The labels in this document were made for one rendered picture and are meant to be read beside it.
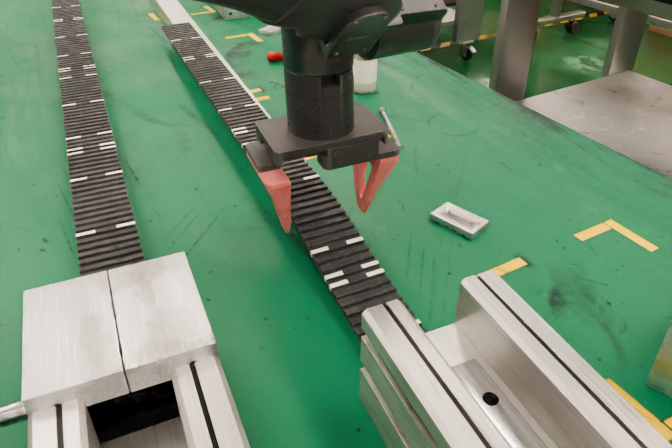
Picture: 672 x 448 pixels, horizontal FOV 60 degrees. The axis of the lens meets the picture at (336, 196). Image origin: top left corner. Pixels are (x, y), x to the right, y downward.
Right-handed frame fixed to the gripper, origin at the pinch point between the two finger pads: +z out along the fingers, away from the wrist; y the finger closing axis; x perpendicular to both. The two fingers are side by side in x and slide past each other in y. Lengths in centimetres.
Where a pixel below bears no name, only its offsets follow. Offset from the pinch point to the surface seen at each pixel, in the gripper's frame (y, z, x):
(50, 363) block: -22.2, -7.4, -17.1
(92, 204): -20.1, -1.2, 8.6
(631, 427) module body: 4.3, -5.8, -31.5
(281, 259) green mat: -5.1, 2.6, -2.0
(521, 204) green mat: 21.0, 3.2, -2.8
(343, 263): -1.0, 0.6, -7.0
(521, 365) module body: 2.7, -4.4, -25.3
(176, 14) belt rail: -2, 0, 72
